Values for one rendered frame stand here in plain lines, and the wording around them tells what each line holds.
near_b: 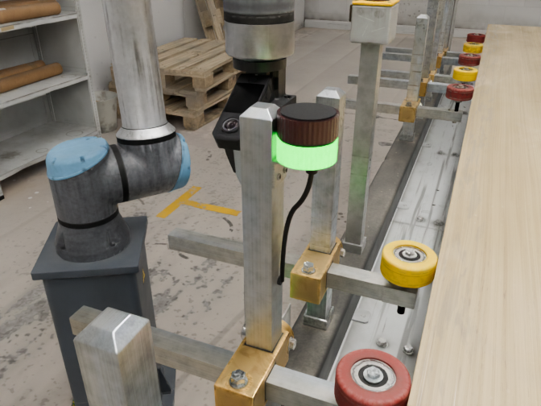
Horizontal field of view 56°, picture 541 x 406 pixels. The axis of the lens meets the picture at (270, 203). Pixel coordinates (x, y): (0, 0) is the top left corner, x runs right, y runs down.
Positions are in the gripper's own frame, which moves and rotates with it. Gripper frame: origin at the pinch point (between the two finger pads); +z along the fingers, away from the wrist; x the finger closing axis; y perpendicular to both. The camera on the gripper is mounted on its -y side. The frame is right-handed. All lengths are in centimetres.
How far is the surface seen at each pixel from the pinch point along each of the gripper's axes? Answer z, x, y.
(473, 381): 7.9, -32.7, -16.2
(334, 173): -2.4, -9.8, 7.4
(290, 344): 13.1, -10.8, -13.4
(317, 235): 9.0, -7.7, 7.4
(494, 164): 8, -34, 46
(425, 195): 36, -19, 84
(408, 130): 24, -9, 107
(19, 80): 42, 222, 157
